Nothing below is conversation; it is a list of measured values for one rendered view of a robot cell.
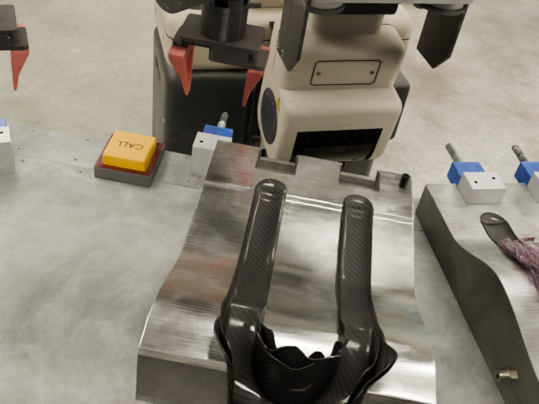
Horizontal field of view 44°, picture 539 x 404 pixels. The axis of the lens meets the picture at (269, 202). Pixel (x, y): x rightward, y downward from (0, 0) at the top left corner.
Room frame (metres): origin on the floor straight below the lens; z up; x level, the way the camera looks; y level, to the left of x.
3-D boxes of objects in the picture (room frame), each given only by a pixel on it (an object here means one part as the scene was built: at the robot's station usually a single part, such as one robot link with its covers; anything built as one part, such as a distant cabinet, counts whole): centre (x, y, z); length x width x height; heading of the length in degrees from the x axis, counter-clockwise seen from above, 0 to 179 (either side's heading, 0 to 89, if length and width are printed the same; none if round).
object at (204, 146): (0.79, 0.09, 0.83); 0.13 x 0.05 x 0.05; 179
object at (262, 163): (0.68, 0.00, 0.87); 0.05 x 0.05 x 0.04; 89
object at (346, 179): (0.68, -0.11, 0.87); 0.05 x 0.05 x 0.04; 89
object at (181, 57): (0.76, 0.12, 0.97); 0.07 x 0.07 x 0.09; 88
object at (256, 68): (0.76, 0.07, 0.97); 0.07 x 0.07 x 0.09; 88
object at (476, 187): (0.77, -0.27, 0.86); 0.13 x 0.05 x 0.05; 16
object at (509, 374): (0.44, -0.28, 0.84); 0.02 x 0.01 x 0.02; 106
